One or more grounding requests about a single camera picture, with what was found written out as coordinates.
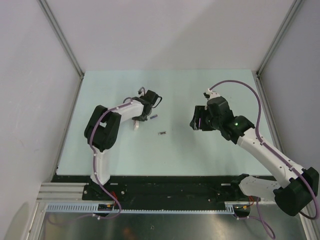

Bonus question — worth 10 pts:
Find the white red remote control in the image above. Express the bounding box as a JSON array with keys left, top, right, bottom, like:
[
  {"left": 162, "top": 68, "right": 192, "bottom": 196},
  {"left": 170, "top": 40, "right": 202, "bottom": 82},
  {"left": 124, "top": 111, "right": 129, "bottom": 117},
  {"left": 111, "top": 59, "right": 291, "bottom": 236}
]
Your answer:
[{"left": 133, "top": 120, "right": 140, "bottom": 131}]

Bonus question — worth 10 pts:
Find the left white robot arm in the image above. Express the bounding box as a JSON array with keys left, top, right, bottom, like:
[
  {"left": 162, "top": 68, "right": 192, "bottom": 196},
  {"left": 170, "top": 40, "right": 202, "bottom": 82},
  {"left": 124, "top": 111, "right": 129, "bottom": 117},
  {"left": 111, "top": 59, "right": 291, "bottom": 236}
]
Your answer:
[{"left": 84, "top": 87, "right": 163, "bottom": 200}]

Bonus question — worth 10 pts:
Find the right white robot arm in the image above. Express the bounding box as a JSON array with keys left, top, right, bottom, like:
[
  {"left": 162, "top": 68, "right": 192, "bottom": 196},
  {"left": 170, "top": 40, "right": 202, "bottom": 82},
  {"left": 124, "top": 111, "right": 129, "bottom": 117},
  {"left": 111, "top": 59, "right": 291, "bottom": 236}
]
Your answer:
[{"left": 189, "top": 94, "right": 320, "bottom": 216}]

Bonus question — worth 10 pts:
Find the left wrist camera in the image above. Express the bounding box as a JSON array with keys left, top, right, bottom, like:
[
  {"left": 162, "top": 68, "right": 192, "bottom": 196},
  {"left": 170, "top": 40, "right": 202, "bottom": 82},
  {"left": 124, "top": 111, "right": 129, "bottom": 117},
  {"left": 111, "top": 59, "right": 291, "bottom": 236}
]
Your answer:
[{"left": 138, "top": 86, "right": 147, "bottom": 96}]

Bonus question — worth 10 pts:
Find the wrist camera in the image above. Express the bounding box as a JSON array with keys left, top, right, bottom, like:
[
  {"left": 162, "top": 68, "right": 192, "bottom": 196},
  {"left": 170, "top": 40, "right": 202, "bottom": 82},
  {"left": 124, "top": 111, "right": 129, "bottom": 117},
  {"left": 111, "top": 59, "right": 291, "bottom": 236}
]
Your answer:
[
  {"left": 203, "top": 88, "right": 221, "bottom": 101},
  {"left": 138, "top": 86, "right": 147, "bottom": 96}
]

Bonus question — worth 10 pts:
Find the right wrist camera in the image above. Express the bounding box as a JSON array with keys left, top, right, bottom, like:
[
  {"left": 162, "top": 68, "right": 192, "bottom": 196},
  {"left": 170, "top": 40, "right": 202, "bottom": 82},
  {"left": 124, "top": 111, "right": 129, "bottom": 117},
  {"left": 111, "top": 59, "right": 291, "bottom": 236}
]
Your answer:
[{"left": 203, "top": 88, "right": 221, "bottom": 101}]

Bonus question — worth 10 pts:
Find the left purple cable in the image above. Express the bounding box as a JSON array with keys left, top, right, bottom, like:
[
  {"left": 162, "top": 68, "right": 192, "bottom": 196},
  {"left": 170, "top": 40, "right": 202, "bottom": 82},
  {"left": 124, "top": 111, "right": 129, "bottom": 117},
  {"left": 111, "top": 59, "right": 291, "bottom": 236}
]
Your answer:
[{"left": 88, "top": 86, "right": 147, "bottom": 193}]

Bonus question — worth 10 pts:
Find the purple cable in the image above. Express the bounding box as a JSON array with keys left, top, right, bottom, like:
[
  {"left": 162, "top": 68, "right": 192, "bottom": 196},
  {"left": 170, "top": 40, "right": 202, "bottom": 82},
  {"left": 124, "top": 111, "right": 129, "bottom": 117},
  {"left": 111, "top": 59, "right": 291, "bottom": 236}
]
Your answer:
[
  {"left": 88, "top": 86, "right": 147, "bottom": 193},
  {"left": 209, "top": 79, "right": 317, "bottom": 221}
]

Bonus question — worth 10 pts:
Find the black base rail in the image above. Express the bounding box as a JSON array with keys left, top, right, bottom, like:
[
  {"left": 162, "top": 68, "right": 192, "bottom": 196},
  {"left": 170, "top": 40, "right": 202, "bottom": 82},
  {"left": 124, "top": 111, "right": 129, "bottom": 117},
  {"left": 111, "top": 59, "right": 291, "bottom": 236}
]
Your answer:
[{"left": 52, "top": 175, "right": 252, "bottom": 211}]

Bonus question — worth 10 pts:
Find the grey cable duct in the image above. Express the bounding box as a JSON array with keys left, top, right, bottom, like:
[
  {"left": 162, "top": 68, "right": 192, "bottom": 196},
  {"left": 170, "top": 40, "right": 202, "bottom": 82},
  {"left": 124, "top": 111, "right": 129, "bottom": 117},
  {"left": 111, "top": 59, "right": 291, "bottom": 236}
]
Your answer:
[{"left": 44, "top": 201, "right": 241, "bottom": 215}]

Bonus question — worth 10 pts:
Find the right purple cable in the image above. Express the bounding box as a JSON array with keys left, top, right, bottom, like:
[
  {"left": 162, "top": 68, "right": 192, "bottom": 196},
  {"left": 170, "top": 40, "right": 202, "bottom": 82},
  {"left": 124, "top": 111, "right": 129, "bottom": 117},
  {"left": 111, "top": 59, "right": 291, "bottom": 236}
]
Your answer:
[{"left": 209, "top": 79, "right": 317, "bottom": 221}]

